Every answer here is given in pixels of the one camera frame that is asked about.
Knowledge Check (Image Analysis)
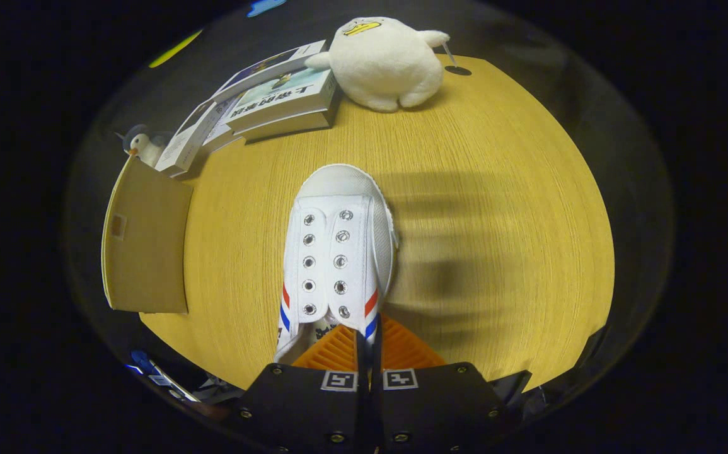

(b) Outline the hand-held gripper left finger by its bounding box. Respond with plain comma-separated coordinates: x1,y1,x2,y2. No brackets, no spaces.
234,323,364,454

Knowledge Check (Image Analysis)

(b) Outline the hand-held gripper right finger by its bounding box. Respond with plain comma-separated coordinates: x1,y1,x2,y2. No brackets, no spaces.
373,313,531,454

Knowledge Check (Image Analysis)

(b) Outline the white canvas shoe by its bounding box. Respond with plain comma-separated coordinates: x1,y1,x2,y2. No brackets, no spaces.
274,164,399,366

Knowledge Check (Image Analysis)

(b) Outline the monitor screen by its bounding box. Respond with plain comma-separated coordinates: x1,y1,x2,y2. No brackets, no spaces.
149,363,200,403

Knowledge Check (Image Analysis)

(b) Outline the small blue object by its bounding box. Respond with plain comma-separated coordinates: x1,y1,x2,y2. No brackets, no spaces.
129,351,158,376

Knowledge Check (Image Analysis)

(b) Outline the white book with portrait cover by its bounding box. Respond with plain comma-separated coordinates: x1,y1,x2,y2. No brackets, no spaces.
154,100,226,178

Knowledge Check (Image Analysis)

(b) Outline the white paper booklet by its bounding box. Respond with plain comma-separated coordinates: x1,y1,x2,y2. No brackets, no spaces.
203,95,245,152

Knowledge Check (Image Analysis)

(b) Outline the grey penguin plush toy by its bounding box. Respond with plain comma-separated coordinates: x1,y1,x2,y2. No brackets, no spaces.
116,124,172,168

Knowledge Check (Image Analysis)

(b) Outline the white duck plush toy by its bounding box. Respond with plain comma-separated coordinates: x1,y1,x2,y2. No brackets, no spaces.
305,17,451,113

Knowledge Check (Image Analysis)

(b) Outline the book with blue night cover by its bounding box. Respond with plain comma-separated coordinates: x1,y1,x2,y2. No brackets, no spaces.
212,40,328,105

